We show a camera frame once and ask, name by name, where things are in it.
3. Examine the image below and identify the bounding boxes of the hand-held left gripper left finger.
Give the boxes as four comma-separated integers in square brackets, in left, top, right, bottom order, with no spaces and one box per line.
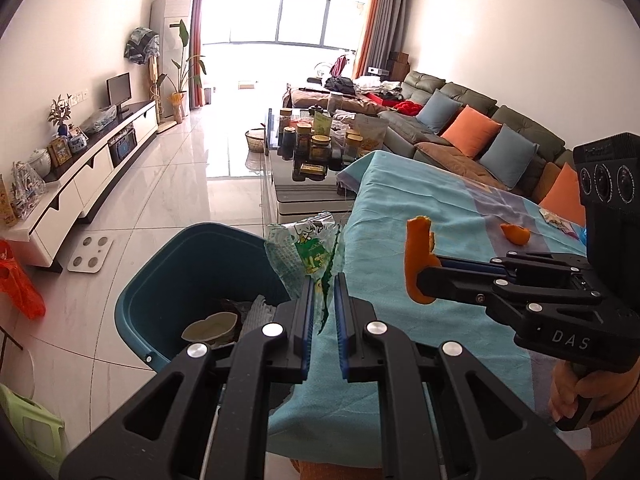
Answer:
[59,272,317,480]

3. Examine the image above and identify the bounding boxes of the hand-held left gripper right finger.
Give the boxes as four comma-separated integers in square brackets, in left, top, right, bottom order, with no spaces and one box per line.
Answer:
[333,272,586,480]

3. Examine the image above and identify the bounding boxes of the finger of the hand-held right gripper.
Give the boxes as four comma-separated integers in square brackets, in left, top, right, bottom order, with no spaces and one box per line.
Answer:
[435,252,587,277]
[415,265,601,329]

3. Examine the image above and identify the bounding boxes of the long orange peel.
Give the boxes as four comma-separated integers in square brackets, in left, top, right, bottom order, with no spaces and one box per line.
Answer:
[405,216,442,306]

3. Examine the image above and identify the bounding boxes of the green white plastic bag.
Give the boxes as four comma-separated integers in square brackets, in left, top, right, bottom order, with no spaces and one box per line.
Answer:
[264,212,346,336]

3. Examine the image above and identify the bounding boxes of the white blue-dotted paper cup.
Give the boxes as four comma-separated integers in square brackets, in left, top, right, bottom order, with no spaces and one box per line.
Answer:
[181,311,240,348]

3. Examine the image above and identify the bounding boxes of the blue plastic bin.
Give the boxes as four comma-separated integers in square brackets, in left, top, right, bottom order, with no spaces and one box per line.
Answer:
[114,222,301,373]

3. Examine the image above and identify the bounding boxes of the person's right forearm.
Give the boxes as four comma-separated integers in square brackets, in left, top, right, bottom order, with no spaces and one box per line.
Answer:
[575,392,640,480]

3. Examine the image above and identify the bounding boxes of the person's right hand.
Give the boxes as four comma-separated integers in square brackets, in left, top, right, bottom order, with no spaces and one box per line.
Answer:
[548,360,640,426]

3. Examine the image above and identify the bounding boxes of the small orange peel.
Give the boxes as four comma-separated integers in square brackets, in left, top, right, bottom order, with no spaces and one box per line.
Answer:
[500,222,532,246]

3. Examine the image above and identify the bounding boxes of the white foam fruit net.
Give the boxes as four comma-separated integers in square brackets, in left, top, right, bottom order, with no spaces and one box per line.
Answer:
[240,294,281,336]

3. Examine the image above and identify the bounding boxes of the teal blanket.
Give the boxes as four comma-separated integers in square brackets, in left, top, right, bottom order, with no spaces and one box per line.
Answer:
[267,150,588,461]

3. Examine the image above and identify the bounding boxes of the colourful snack wrapper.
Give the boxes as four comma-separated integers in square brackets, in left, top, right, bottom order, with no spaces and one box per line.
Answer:
[540,207,587,243]

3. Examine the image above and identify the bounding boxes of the small orange cushion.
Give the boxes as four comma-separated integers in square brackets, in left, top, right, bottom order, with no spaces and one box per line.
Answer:
[539,162,587,226]

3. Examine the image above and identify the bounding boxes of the brown sofa throw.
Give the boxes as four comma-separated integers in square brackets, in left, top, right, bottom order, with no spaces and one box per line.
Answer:
[414,139,485,177]

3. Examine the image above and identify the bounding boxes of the large blue cushion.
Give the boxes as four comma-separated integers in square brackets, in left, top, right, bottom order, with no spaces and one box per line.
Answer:
[480,124,541,190]

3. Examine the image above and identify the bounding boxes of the glass coffee table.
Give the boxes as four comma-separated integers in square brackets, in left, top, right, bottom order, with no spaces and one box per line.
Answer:
[260,107,361,223]

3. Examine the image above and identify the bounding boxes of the large orange cushion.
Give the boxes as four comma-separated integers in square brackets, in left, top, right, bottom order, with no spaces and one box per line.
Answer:
[441,105,502,158]

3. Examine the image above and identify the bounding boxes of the grey green sofa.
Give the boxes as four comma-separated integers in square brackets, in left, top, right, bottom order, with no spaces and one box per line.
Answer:
[287,70,588,211]

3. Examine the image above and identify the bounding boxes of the small blue cushion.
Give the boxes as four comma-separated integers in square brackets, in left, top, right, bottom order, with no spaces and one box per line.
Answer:
[416,89,463,135]

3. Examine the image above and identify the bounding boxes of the group of dark glass jars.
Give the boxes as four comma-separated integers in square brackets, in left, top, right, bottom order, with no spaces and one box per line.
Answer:
[277,107,386,181]

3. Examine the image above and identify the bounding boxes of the brown cardboard boxes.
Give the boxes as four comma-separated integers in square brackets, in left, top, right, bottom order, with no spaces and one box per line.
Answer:
[385,51,412,81]

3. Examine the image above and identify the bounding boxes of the black clothes pile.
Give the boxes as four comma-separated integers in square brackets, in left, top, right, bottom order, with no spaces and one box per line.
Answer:
[324,76,357,95]

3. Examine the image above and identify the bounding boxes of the white bathroom scale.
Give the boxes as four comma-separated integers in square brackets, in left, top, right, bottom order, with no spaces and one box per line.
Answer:
[67,236,114,274]

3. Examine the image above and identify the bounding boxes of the orange grey curtain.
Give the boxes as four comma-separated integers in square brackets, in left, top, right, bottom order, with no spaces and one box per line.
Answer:
[352,0,416,81]
[167,0,208,108]

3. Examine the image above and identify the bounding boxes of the tall leafy plant in vase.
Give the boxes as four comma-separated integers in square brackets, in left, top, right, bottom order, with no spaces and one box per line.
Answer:
[155,20,207,123]

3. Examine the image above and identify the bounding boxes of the white black TV stand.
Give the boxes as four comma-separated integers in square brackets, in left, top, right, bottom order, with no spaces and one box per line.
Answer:
[7,100,160,271]

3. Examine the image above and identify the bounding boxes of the orange plastic bag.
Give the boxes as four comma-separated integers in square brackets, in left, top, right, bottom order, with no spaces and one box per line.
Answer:
[0,240,47,321]

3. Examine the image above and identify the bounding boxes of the plastic-covered blue bundle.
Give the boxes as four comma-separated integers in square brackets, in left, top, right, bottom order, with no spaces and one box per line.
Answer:
[80,106,120,135]

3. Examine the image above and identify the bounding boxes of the green plastic stool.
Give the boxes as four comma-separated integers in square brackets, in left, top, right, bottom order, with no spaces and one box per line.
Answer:
[0,382,66,478]

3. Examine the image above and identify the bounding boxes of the black monitor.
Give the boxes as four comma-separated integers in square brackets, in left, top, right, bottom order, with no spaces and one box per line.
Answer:
[106,72,133,113]

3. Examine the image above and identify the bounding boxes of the large window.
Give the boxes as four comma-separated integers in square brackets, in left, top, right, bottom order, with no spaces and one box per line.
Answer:
[202,0,373,53]

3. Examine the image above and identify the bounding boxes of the plastic-wrapped ship model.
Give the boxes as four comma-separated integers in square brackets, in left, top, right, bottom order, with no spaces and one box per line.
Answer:
[11,161,47,218]

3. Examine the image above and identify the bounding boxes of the white ceramic jar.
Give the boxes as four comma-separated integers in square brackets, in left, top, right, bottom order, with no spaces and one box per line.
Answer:
[29,147,52,177]

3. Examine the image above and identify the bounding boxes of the white standing air conditioner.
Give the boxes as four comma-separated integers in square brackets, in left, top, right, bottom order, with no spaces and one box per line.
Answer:
[149,0,195,126]

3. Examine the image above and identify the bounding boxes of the tall yellow box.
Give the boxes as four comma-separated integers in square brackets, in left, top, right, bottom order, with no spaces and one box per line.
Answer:
[0,175,18,228]

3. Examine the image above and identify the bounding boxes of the cloth-covered standing fan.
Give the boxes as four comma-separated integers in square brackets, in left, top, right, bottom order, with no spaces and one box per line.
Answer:
[122,27,162,133]

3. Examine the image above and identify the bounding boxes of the branch plant in vase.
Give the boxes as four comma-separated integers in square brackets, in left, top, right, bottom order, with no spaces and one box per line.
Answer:
[47,94,73,137]

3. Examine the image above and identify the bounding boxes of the wooden photo frame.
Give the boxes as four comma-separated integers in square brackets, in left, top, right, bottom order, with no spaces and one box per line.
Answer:
[47,137,73,167]

